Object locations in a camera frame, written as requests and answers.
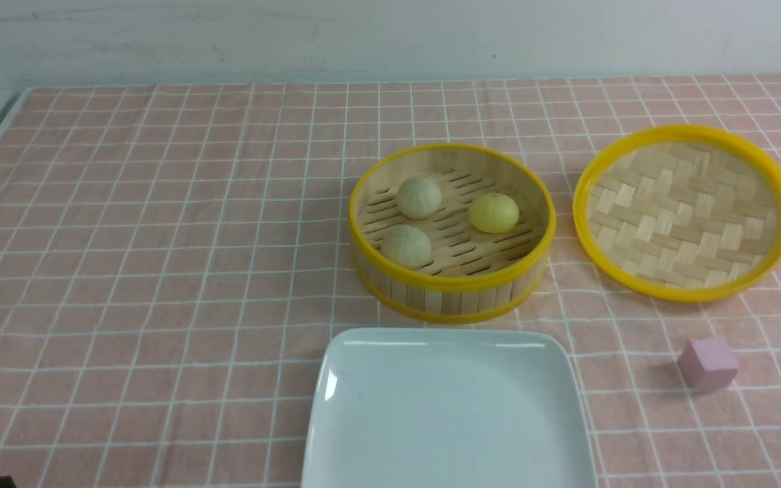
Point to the pale white steamed bun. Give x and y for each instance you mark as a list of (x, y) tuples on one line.
[(407, 246)]

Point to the yellow steamed bun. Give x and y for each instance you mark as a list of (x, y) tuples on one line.
[(493, 213)]

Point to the white square plate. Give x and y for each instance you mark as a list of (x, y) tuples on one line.
[(407, 407)]

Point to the yellow-rimmed bamboo steamer basket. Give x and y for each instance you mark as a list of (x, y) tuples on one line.
[(470, 276)]

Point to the pink checkered tablecloth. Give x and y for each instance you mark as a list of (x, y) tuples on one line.
[(175, 258)]

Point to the yellow-rimmed woven steamer lid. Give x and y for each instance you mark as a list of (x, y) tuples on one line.
[(683, 213)]

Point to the pink cube block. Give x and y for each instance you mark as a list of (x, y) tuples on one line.
[(708, 365)]

